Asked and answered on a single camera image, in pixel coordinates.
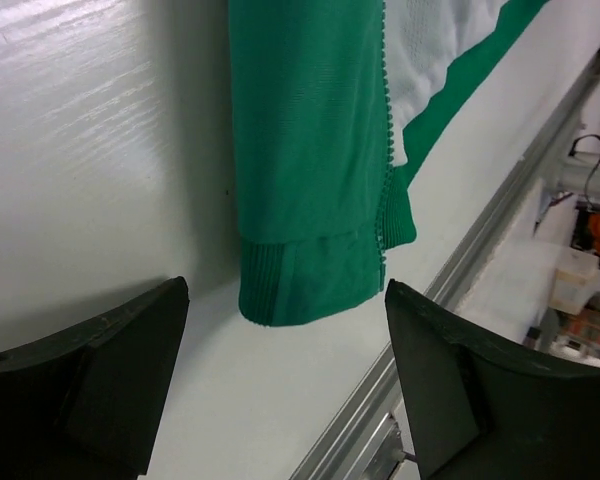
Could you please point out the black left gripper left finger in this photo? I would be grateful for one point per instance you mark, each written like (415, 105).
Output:
(86, 402)

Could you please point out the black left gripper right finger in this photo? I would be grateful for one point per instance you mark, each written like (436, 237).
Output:
(481, 406)

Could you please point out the green zip-up jacket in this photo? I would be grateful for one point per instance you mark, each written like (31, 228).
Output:
(336, 105)

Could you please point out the aluminium table edge rail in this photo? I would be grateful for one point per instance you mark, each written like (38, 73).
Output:
(366, 439)

